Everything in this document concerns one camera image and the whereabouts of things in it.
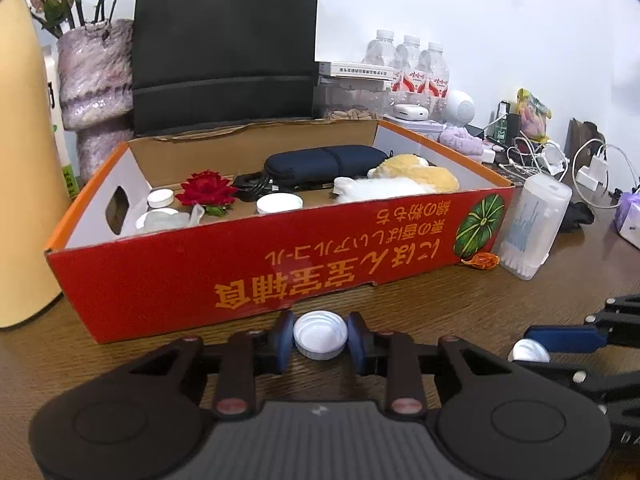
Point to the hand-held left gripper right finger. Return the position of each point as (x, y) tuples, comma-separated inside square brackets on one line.
[(356, 342)]

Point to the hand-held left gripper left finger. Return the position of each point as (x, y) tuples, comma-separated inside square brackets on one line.
[(282, 342)]

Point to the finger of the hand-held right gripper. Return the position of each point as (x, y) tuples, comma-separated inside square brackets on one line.
[(615, 385), (565, 339)]

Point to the white ribbed bottle cap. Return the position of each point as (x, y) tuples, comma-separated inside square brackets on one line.
[(320, 335)]

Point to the white smooth round cap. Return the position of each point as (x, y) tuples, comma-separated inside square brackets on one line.
[(529, 351)]

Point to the red cardboard box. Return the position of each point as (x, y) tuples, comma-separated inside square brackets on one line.
[(200, 280)]

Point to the small orange wrapper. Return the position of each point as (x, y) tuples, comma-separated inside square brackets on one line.
[(480, 261)]

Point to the clear cotton swab container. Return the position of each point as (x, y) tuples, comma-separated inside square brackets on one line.
[(532, 225)]

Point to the black cloth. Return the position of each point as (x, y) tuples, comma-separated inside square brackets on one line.
[(577, 215)]

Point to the purple tissue pack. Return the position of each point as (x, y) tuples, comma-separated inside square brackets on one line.
[(629, 217)]

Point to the yellow white plush toy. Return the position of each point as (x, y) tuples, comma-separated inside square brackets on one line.
[(400, 185)]

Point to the red artificial rose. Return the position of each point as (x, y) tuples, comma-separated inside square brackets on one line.
[(207, 190)]

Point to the translucent plastic cup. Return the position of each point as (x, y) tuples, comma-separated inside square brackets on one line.
[(160, 220)]

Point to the navy zip case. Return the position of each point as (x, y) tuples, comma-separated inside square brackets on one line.
[(320, 162)]

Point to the small white cap in box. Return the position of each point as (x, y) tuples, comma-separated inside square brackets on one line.
[(161, 198)]

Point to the brown paper bag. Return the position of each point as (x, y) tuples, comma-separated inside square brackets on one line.
[(582, 135)]

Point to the dark small bottle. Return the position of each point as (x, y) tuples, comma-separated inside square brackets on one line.
[(502, 127)]

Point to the white tin box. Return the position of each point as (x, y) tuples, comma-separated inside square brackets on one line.
[(415, 130)]

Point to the purple scrunchie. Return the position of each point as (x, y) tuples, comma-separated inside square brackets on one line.
[(460, 139)]

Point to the yellow snack bag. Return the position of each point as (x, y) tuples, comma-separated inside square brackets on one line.
[(532, 112)]

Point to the clear jar of nuts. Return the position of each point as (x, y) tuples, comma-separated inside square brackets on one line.
[(350, 110)]

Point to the white earbud case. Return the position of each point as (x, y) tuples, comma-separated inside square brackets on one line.
[(410, 111)]

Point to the white round speaker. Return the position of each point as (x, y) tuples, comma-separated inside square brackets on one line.
[(459, 107)]

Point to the white flat box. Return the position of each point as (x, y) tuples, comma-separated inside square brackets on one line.
[(350, 69)]

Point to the clear water bottle red label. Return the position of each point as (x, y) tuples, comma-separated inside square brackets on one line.
[(382, 60), (410, 65), (436, 72)]

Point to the white green carton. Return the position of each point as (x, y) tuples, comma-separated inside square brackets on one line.
[(62, 160)]

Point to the cream yellow tall container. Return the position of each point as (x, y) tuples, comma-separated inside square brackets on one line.
[(25, 185)]

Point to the black paper bag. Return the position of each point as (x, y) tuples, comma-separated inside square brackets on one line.
[(225, 35)]

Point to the purple textured vase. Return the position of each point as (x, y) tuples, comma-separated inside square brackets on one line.
[(95, 90)]

